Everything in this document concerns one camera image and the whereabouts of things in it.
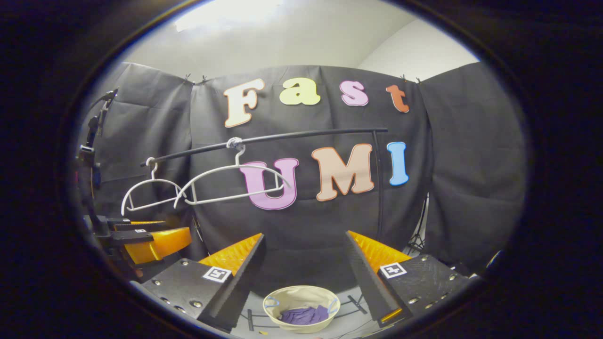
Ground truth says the black tripod stand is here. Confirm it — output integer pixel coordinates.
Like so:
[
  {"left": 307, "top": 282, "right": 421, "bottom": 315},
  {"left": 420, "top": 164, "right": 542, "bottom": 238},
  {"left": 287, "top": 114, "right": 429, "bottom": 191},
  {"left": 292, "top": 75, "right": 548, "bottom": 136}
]
[{"left": 407, "top": 193, "right": 429, "bottom": 255}]

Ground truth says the black backdrop cloth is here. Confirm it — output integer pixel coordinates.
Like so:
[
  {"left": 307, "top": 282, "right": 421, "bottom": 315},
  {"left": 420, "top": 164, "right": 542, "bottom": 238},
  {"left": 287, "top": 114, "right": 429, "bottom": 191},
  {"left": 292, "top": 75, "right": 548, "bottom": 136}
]
[{"left": 82, "top": 61, "right": 527, "bottom": 292}]

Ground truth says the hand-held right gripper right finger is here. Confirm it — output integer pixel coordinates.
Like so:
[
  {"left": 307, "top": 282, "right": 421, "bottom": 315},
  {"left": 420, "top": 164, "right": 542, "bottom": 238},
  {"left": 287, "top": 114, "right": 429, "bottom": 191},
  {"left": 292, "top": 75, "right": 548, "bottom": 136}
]
[{"left": 345, "top": 230, "right": 474, "bottom": 329}]

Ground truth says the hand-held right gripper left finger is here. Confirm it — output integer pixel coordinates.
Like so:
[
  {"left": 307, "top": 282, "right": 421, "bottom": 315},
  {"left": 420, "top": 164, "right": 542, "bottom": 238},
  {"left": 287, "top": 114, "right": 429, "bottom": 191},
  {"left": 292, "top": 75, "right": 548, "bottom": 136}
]
[{"left": 140, "top": 232, "right": 266, "bottom": 332}]

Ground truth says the purple ribbed cardigan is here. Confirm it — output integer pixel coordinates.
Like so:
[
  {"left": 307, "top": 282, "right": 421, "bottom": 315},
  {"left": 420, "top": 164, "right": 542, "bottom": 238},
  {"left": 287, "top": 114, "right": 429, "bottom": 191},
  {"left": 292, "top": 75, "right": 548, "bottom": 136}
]
[{"left": 278, "top": 305, "right": 330, "bottom": 325}]

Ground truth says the cream laundry hamper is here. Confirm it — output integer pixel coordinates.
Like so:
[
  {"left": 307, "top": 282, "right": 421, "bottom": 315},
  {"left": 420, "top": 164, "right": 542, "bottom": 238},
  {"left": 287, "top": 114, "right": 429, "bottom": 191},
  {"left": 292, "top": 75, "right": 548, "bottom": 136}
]
[{"left": 262, "top": 285, "right": 341, "bottom": 334}]

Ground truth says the black camera stand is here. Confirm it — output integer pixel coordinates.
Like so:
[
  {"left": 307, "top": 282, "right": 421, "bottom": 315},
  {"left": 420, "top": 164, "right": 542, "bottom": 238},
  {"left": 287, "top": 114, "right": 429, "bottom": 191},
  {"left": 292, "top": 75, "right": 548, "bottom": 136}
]
[{"left": 75, "top": 89, "right": 119, "bottom": 222}]

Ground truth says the white plastic clothes hanger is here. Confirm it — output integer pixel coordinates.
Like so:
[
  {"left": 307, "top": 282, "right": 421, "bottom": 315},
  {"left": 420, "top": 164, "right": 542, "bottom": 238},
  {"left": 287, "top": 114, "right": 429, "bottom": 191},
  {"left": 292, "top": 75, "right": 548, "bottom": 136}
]
[
  {"left": 121, "top": 157, "right": 189, "bottom": 216},
  {"left": 173, "top": 137, "right": 293, "bottom": 210}
]

